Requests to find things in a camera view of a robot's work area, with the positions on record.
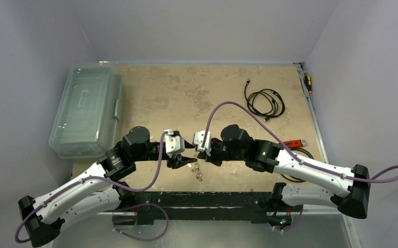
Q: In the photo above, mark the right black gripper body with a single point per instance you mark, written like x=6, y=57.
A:
x=206, y=154

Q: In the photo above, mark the red handled adjustable wrench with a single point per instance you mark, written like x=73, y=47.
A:
x=292, y=144

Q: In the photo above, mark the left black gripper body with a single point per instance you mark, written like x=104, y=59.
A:
x=172, y=161

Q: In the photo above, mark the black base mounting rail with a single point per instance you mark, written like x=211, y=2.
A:
x=255, y=207

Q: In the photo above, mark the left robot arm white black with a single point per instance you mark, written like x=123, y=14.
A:
x=43, y=216

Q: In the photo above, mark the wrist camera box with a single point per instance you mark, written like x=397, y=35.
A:
x=174, y=143
x=202, y=141

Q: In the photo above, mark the yellow black screwdriver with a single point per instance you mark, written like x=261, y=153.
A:
x=308, y=83

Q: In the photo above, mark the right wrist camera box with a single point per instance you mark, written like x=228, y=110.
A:
x=202, y=141

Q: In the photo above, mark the clear plastic storage bin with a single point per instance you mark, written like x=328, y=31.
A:
x=86, y=120

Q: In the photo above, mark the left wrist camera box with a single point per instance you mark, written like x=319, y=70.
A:
x=174, y=143

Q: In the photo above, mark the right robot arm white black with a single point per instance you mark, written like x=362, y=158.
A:
x=343, y=188

